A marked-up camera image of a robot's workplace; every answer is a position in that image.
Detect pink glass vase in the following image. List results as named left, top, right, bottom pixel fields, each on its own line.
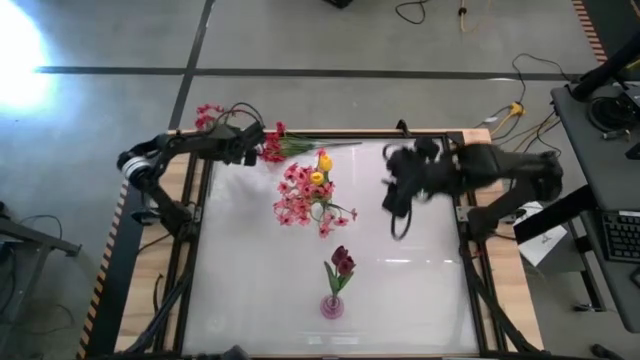
left=319, top=293, right=345, bottom=321

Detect grey side desk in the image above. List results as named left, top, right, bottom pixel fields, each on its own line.
left=549, top=82, right=640, bottom=334

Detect red flower bunch long stem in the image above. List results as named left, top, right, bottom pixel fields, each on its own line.
left=257, top=121, right=363, bottom=164

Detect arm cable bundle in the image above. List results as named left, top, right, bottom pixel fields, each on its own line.
left=122, top=239, right=201, bottom=354
left=457, top=239, right=541, bottom=354

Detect yellow floor cable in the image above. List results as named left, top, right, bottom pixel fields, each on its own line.
left=458, top=0, right=494, bottom=35

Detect black coiled cable on desk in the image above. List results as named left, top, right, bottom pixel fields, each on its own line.
left=585, top=82, right=640, bottom=134

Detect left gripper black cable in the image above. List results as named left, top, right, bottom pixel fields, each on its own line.
left=213, top=101, right=266, bottom=132

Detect yellow plug with cable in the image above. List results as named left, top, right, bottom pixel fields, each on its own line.
left=489, top=101, right=526, bottom=139

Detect black floor cables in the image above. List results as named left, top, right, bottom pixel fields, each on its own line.
left=494, top=52, right=584, bottom=196

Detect dark mat with striped edge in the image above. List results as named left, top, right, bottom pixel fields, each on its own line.
left=571, top=0, right=640, bottom=64

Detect red flower bunch short stem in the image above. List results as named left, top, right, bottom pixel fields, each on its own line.
left=194, top=103, right=226, bottom=132

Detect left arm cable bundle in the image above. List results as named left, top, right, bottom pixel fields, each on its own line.
left=122, top=239, right=201, bottom=354

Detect black slanted pole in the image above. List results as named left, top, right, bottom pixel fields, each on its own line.
left=571, top=29, right=640, bottom=104

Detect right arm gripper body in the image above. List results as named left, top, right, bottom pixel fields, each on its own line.
left=381, top=138, right=454, bottom=219

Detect black keyboard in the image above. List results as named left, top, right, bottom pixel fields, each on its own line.
left=598, top=209, right=640, bottom=265

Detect clear glass vase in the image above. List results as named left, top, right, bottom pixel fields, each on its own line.
left=308, top=199, right=334, bottom=226

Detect black looped floor cable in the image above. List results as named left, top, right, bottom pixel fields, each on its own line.
left=394, top=0, right=430, bottom=26

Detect grey metal stand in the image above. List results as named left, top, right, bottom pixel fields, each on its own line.
left=0, top=199, right=83, bottom=321

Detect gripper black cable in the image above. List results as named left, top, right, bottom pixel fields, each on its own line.
left=389, top=208, right=414, bottom=242
left=213, top=101, right=266, bottom=132

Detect black metal table frame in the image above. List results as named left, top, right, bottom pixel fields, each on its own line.
left=149, top=130, right=539, bottom=359

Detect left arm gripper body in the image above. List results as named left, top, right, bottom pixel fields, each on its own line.
left=215, top=121, right=267, bottom=167

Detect white paper box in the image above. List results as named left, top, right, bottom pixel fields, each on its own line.
left=517, top=224, right=569, bottom=269

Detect white table mat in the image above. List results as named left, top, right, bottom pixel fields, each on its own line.
left=180, top=137, right=481, bottom=357

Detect pink flower bunch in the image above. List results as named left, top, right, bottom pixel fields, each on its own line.
left=277, top=147, right=337, bottom=201
left=272, top=192, right=359, bottom=240

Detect black floor mat striped edge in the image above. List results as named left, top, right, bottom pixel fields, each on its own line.
left=75, top=153, right=162, bottom=360

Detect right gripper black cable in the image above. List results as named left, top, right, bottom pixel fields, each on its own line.
left=389, top=208, right=414, bottom=242

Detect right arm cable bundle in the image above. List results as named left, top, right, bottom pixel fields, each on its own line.
left=457, top=239, right=541, bottom=354

